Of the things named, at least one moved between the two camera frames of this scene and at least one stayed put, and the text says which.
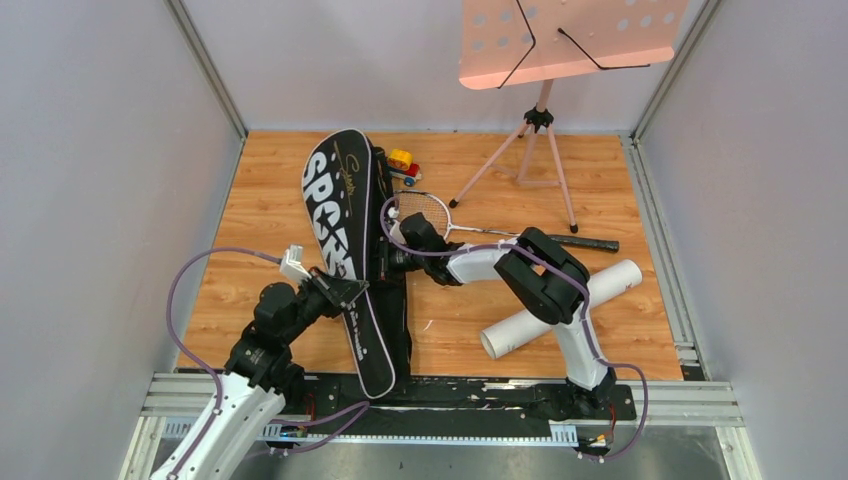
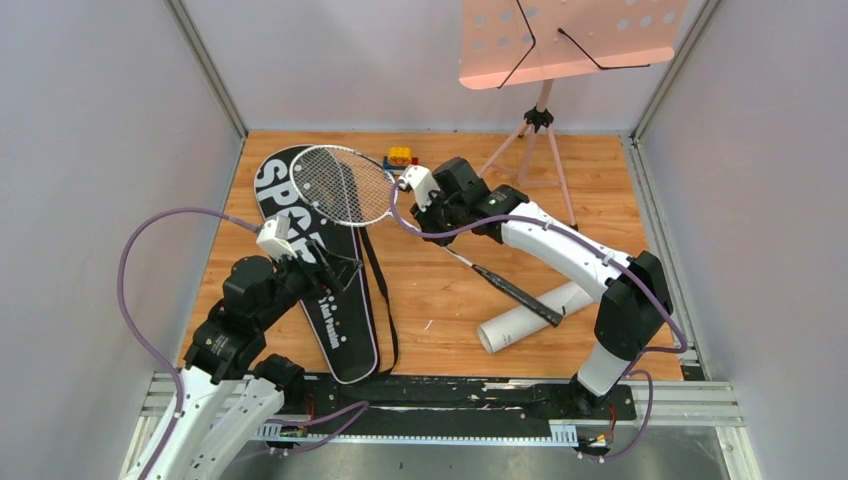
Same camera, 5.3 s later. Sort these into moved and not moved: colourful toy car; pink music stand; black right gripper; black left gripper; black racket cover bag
Moved: black racket cover bag; black left gripper; black right gripper
Not moved: colourful toy car; pink music stand
